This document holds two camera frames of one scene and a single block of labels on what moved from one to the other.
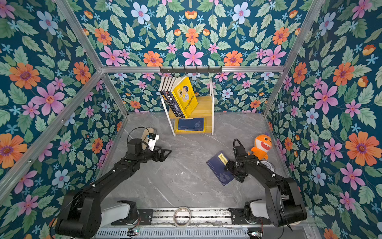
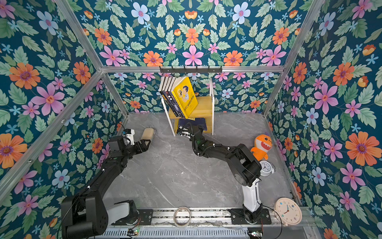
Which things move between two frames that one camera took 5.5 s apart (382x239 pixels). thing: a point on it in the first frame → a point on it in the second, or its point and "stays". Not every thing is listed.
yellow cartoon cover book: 183,91 stays
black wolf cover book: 170,97 stays
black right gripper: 229,166 → 201,128
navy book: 217,168 → 201,121
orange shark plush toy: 263,143 stays
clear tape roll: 174,214 stays
